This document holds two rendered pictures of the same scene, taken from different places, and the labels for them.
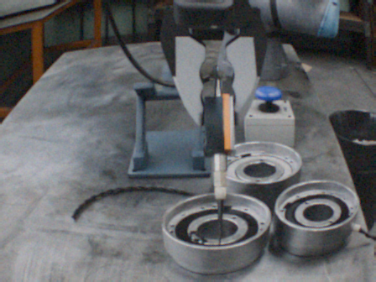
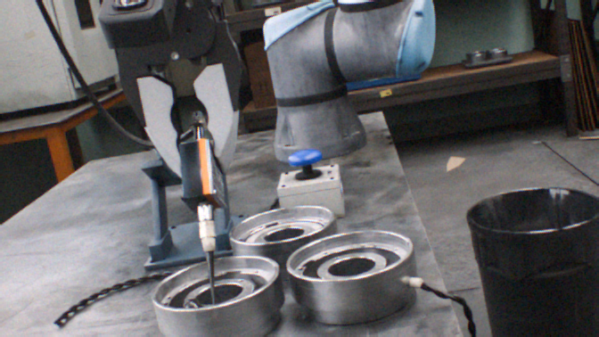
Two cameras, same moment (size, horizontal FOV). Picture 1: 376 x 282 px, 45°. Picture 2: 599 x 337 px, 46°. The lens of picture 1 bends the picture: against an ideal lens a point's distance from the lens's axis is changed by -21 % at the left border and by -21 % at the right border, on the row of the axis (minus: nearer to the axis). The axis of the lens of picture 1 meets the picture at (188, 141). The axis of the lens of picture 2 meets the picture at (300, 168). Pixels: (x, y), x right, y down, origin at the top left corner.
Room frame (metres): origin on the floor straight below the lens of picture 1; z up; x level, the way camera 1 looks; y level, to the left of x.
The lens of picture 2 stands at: (-0.10, -0.12, 1.05)
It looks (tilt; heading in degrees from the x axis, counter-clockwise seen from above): 14 degrees down; 1
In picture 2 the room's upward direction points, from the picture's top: 11 degrees counter-clockwise
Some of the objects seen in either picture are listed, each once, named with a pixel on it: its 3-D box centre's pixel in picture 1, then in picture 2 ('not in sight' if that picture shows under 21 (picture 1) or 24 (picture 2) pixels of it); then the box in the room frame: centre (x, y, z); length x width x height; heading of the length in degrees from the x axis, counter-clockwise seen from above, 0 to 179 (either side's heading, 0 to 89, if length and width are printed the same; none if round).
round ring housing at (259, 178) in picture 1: (259, 176); (285, 242); (0.56, -0.08, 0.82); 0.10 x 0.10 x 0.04
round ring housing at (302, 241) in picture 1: (317, 218); (353, 275); (0.45, -0.14, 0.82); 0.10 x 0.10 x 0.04
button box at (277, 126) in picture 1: (268, 121); (312, 191); (0.71, -0.11, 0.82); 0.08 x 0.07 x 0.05; 175
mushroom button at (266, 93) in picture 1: (268, 105); (307, 172); (0.71, -0.11, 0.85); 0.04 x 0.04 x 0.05
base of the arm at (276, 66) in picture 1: (253, 47); (315, 119); (1.04, -0.14, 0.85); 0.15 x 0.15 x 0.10
